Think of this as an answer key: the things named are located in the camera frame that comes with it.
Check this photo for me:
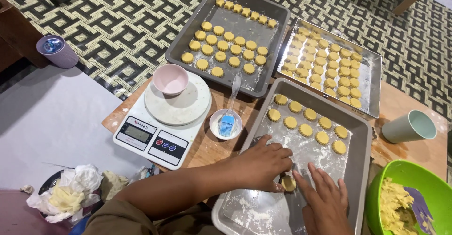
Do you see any person's left hand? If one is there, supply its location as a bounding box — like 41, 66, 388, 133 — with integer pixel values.
237, 134, 294, 193

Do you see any person's right hand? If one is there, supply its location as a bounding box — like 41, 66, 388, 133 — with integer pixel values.
292, 162, 355, 235

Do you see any single fluted dough piece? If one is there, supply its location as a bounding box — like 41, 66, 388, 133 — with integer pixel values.
281, 175, 297, 193

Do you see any grey nonstick baking tray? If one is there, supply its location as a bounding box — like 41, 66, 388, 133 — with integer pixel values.
211, 78, 373, 235
165, 0, 291, 98

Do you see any blue silicone pastry brush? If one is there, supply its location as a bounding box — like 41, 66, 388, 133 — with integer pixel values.
218, 73, 242, 137

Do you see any batch of round raw cookies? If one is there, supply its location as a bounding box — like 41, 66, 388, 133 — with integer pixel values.
266, 94, 349, 155
281, 27, 363, 109
181, 21, 269, 78

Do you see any small white bowl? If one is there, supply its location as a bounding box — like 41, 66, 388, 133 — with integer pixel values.
209, 108, 243, 140

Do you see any yellow dough mass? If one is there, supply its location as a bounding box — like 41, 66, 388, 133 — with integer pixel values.
379, 177, 419, 235

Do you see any purple spatula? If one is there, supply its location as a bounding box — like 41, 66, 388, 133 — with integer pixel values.
404, 186, 436, 235

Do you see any white digital kitchen scale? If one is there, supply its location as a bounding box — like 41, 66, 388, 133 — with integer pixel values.
113, 71, 212, 171

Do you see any mint green cup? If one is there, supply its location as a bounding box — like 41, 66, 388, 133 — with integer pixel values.
381, 109, 438, 144

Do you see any green plastic mixing bowl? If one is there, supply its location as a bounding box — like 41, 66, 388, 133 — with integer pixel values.
365, 159, 452, 235

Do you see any pink plastic bowl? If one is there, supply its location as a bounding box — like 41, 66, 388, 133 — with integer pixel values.
152, 64, 189, 96

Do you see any person's olive clothing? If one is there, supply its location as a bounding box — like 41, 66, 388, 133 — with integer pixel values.
82, 199, 226, 235

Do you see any shiny steel baking tray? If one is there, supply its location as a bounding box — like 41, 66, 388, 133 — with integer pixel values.
275, 18, 383, 120

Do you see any pale dough lump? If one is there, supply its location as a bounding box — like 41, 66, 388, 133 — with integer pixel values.
100, 170, 130, 203

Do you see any row of star-shaped raw cookies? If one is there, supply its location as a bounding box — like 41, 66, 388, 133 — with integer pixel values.
215, 0, 278, 29

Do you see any heap of crumpled white wrappers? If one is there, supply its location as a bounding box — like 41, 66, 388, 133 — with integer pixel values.
20, 164, 104, 224

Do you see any patterned woven floor mat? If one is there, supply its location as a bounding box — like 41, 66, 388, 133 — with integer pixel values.
0, 0, 452, 123

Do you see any white plastic sheet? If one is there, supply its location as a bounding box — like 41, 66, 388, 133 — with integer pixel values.
0, 65, 152, 193

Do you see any purple textured tumbler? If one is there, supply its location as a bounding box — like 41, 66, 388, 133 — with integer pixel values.
36, 35, 79, 69

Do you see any maroon fabric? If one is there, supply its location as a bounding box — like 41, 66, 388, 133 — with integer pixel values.
0, 189, 73, 235

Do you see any brown wooden furniture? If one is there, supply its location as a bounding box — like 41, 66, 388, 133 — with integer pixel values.
0, 0, 51, 74

